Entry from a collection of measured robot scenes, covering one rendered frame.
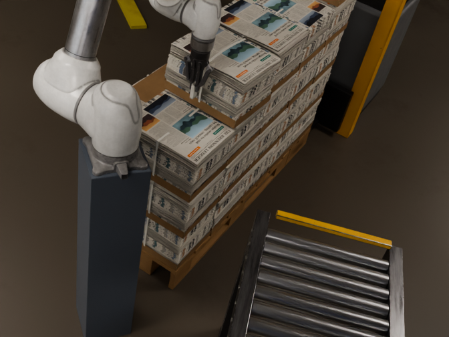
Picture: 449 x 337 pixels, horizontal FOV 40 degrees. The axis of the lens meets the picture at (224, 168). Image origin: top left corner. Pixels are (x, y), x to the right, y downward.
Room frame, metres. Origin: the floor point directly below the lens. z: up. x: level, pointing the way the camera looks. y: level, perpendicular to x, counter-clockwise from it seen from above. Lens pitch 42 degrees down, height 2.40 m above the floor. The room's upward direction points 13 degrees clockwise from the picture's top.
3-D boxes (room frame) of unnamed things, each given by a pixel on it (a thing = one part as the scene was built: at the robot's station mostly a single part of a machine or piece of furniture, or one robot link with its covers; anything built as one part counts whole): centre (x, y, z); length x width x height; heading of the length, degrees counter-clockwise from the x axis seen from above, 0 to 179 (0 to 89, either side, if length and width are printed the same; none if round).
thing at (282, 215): (1.57, -0.44, 0.81); 0.43 x 0.03 x 0.02; 88
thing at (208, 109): (2.14, 0.01, 0.86); 0.29 x 0.16 x 0.04; 154
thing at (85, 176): (1.49, 0.37, 0.50); 0.20 x 0.20 x 1.00; 30
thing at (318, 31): (2.73, -0.12, 0.95); 0.38 x 0.29 x 0.23; 67
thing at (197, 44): (2.00, 0.19, 1.19); 0.09 x 0.09 x 0.06
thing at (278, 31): (2.47, 0.01, 1.06); 0.37 x 0.29 x 0.01; 66
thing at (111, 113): (1.49, 0.38, 1.17); 0.18 x 0.16 x 0.22; 67
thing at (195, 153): (2.33, 0.05, 0.42); 1.17 x 0.39 x 0.83; 157
